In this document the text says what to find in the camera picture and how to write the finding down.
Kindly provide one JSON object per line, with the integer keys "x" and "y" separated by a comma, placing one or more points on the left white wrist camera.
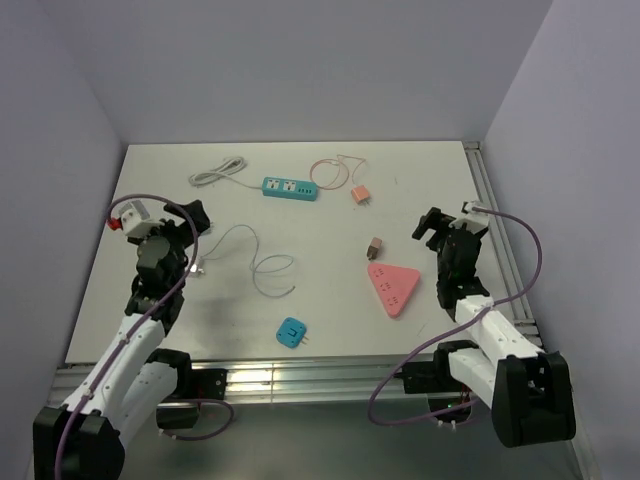
{"x": 136, "y": 220}

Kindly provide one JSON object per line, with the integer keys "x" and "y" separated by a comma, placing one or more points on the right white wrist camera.
{"x": 474, "y": 215}

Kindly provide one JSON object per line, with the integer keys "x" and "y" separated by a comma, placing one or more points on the brown small plug adapter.
{"x": 374, "y": 249}

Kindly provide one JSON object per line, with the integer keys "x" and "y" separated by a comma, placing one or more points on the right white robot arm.
{"x": 528, "y": 390}

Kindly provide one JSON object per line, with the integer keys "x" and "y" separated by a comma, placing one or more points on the blue square plug adapter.
{"x": 291, "y": 333}

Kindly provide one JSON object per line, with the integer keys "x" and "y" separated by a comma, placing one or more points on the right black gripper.
{"x": 435, "y": 219}

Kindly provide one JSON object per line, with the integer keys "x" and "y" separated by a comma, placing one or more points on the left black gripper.
{"x": 170, "y": 228}

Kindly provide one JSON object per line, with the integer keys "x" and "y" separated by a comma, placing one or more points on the pink USB charger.
{"x": 361, "y": 195}

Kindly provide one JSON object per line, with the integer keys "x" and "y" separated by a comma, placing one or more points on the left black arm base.
{"x": 176, "y": 414}

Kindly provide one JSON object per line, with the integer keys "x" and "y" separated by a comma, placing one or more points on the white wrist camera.
{"x": 474, "y": 215}
{"x": 136, "y": 220}

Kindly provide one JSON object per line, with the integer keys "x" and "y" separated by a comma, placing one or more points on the aluminium rail frame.
{"x": 350, "y": 342}

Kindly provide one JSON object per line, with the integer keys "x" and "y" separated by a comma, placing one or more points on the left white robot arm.
{"x": 87, "y": 435}

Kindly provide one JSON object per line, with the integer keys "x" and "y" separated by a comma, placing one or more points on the pink triangular power strip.
{"x": 394, "y": 286}

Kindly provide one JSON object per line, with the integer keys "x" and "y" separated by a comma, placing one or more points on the teal power strip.
{"x": 289, "y": 189}

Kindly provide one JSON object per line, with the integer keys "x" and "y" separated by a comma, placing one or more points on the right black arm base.
{"x": 428, "y": 378}

